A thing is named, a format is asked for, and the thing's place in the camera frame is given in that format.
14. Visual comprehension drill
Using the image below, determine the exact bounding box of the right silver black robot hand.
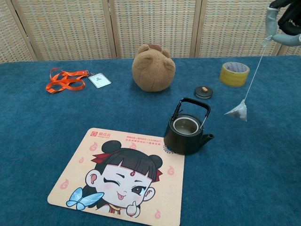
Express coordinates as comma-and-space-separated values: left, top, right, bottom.
265, 0, 301, 47

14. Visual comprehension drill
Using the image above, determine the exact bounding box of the pyramid tea bag green tag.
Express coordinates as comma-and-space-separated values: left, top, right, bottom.
223, 35, 273, 122

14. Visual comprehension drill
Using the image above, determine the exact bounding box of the black teapot with handle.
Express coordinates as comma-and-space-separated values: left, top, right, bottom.
163, 97, 215, 155

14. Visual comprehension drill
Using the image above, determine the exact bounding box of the black teapot lid wooden knob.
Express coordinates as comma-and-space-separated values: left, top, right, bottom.
194, 86, 214, 100

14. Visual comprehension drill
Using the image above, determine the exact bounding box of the yellow packing tape roll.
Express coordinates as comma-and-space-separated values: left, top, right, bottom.
219, 62, 251, 88

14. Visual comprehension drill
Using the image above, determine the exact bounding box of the woven bamboo folding screen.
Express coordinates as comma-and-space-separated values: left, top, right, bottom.
0, 0, 301, 64

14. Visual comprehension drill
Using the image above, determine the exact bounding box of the brown plush capybara toy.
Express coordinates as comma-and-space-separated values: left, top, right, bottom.
131, 43, 176, 92

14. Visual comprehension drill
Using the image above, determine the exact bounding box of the blue carpet table cover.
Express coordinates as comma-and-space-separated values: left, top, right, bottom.
0, 55, 301, 226

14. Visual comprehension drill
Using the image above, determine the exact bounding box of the white ID badge card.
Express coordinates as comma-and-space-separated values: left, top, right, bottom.
88, 72, 112, 89

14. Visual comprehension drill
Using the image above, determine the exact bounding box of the cartoon girl mouse pad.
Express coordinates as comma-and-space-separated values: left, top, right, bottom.
47, 128, 186, 226

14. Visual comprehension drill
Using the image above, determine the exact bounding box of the orange lanyard strap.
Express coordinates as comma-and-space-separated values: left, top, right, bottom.
45, 68, 89, 94

